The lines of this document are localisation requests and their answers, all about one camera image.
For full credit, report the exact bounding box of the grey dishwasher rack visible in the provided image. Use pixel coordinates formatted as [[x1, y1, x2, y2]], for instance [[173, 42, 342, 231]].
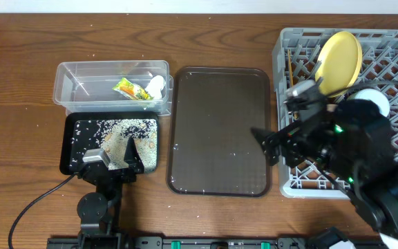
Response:
[[272, 28, 398, 199]]

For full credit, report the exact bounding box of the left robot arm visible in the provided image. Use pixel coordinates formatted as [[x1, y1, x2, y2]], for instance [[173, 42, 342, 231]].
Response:
[[75, 138, 144, 249]]

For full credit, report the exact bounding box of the spilled rice pile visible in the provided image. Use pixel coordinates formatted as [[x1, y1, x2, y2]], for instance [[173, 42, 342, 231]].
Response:
[[64, 119, 158, 173]]

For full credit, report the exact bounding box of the clear plastic bin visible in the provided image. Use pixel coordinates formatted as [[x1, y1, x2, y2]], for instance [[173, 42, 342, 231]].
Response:
[[53, 60, 173, 116]]

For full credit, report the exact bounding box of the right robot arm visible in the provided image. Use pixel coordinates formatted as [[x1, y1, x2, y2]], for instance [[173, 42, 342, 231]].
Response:
[[251, 100, 398, 240]]

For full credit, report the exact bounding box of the yellow round plate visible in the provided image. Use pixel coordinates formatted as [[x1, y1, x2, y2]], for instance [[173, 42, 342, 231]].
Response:
[[315, 31, 363, 95]]

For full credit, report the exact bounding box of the wooden chopstick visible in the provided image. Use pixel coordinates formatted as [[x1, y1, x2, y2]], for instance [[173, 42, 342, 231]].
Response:
[[287, 49, 294, 86]]

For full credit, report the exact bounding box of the dark brown serving tray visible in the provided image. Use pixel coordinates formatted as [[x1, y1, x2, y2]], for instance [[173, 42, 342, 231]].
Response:
[[167, 66, 272, 198]]

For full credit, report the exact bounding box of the green snack wrapper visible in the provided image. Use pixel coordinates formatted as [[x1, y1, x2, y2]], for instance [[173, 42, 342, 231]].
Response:
[[113, 77, 153, 100]]

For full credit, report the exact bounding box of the black plastic tray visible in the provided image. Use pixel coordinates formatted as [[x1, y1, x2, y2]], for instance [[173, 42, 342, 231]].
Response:
[[59, 112, 158, 175]]

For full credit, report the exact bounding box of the white napkin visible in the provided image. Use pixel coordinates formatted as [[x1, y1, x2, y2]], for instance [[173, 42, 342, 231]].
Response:
[[145, 75, 166, 100]]

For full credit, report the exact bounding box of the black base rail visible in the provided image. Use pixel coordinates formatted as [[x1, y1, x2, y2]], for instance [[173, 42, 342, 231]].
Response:
[[46, 228, 387, 249]]

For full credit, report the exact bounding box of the light blue bowl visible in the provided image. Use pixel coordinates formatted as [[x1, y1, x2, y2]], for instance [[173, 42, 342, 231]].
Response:
[[347, 89, 390, 117]]

